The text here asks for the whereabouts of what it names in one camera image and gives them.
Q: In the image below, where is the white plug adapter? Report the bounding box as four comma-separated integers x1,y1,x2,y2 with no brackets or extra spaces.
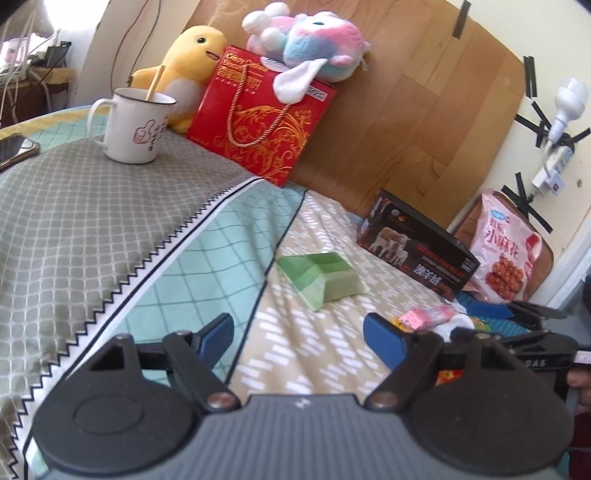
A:
532,169,565,196

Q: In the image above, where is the wooden headboard panel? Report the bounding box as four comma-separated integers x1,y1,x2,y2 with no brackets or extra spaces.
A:
217,1,525,227

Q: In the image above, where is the pink blue plush toy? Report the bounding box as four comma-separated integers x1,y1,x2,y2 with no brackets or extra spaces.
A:
242,2,370,104

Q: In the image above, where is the pink small snack packet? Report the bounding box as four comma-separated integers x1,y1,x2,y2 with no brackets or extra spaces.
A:
398,305,457,332

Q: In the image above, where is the cluttered side table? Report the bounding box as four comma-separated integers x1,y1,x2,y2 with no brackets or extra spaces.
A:
1,41,75,127

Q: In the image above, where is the smartphone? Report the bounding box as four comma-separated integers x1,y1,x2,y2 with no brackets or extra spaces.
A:
0,133,41,171

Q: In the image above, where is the patchwork bed sheet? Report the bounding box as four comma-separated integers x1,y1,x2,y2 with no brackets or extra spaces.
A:
0,104,532,480

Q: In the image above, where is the white enamel mug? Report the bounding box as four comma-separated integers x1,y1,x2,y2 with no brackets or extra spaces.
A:
86,87,176,165

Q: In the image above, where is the black sheep-print box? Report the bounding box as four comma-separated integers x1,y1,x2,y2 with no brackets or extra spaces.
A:
356,189,480,300

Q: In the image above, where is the pink fried twist snack bag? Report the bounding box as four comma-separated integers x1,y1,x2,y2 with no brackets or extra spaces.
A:
464,189,543,303

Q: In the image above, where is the yellow duck plush toy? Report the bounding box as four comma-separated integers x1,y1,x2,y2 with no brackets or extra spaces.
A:
155,25,228,135

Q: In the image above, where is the person's right hand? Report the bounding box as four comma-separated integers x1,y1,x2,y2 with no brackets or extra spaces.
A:
565,366,591,451

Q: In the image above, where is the white power strip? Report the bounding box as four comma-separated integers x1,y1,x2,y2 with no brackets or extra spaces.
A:
546,145,574,180

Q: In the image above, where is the wooden stick in mug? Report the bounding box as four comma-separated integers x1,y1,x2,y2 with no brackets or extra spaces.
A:
144,64,165,102

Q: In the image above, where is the red gift box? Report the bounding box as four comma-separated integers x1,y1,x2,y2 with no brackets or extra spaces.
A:
186,46,335,187

